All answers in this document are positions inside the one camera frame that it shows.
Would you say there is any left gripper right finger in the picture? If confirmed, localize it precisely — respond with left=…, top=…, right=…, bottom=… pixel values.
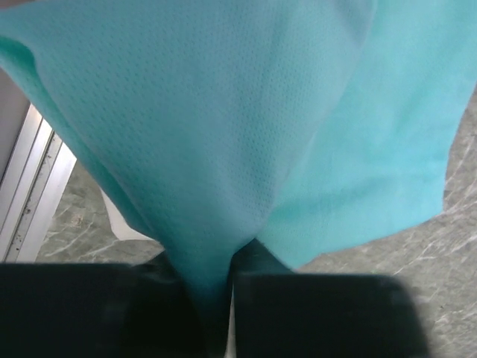
left=230, top=239, right=432, bottom=358

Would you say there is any teal t shirt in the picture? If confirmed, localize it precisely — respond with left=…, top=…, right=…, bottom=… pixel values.
left=1, top=1, right=476, bottom=331

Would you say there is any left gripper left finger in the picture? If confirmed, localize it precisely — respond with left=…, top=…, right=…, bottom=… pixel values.
left=1, top=254, right=205, bottom=357

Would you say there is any folded cream t shirt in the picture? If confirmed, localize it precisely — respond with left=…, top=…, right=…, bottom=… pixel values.
left=100, top=189, right=153, bottom=242

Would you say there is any aluminium frame rail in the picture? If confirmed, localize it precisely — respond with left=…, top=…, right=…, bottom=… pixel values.
left=1, top=106, right=76, bottom=263

